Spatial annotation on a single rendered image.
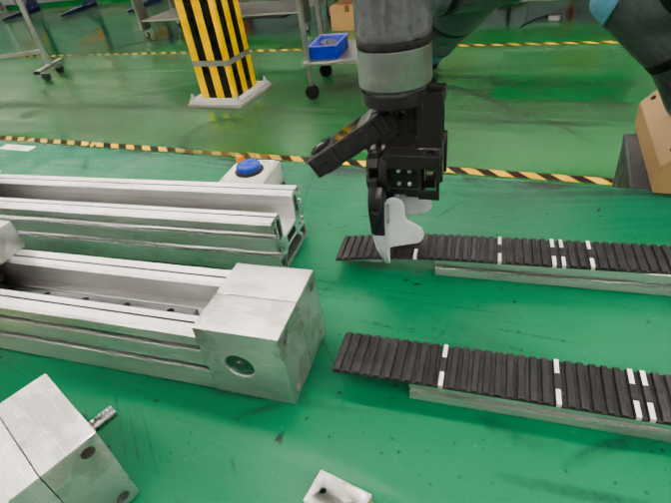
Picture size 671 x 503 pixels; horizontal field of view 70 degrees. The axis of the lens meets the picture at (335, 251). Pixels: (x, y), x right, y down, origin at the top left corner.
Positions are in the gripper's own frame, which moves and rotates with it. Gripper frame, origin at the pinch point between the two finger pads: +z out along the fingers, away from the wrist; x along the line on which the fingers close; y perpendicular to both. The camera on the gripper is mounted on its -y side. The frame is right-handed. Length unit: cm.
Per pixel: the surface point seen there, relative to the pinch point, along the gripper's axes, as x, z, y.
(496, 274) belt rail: -1.5, 2.7, 13.9
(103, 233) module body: -4.9, -0.9, -41.4
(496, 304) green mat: -5.8, 3.7, 14.2
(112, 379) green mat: -24.9, 4.2, -26.3
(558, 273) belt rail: -1.5, 1.7, 20.7
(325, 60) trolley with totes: 277, 51, -107
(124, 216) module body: -4.9, -4.3, -36.1
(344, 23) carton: 474, 68, -152
